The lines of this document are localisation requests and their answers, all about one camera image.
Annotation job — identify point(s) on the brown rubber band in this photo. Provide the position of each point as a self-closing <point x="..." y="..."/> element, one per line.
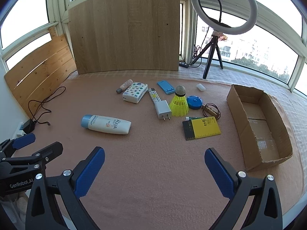
<point x="215" y="108"/>

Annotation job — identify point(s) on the cardboard box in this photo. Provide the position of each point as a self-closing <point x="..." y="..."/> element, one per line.
<point x="265" y="141"/>

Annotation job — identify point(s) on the white ring light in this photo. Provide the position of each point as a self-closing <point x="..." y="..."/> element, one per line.
<point x="249" y="24"/>

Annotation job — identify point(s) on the white sunscreen bottle blue cap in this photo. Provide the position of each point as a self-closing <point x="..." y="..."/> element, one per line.
<point x="106" y="124"/>

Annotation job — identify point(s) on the white power strip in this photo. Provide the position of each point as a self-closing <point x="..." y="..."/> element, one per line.
<point x="21" y="130"/>

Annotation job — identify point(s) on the small white plastic cap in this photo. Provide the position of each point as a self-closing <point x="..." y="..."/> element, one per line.
<point x="201" y="87"/>

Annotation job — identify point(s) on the small pink tube grey cap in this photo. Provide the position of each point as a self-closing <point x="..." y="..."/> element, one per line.
<point x="124" y="86"/>

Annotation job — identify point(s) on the green lip balm stick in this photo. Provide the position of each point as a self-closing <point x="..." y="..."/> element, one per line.
<point x="192" y="118"/>

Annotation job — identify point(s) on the black tripod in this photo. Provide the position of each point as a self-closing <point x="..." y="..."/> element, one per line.
<point x="213" y="46"/>

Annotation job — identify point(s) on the yellow black notepad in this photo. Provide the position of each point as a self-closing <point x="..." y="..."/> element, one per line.
<point x="201" y="128"/>

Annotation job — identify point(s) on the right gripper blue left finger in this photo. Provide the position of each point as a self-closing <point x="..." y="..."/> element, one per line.
<point x="43" y="211"/>

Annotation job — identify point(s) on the pine slat headboard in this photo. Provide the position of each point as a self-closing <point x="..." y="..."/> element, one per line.
<point x="40" y="73"/>

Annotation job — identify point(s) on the blue phone stand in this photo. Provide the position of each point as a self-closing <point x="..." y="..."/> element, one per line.
<point x="166" y="87"/>

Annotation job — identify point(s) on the yellow plastic shuttlecock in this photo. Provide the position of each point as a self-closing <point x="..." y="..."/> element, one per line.
<point x="178" y="105"/>

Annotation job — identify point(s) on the white dotted tissue pack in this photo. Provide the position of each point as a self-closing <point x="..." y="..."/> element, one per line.
<point x="135" y="92"/>

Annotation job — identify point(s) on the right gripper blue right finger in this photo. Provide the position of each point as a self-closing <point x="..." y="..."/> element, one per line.
<point x="265" y="211"/>

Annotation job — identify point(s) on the black inline cable remote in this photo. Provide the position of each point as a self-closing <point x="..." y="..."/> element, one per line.
<point x="183" y="64"/>

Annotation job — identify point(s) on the wooden clothespin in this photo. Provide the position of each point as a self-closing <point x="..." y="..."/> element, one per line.
<point x="208" y="111"/>

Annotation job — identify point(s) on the white usb charger plug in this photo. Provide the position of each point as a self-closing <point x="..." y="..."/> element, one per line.
<point x="163" y="110"/>

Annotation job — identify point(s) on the patterned white lighter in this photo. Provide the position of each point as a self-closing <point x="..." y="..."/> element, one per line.
<point x="153" y="95"/>

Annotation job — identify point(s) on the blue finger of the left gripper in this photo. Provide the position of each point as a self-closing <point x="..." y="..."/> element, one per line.
<point x="46" y="152"/>
<point x="9" y="146"/>

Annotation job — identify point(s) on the large wooden board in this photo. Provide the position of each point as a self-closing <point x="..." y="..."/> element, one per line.
<point x="112" y="35"/>

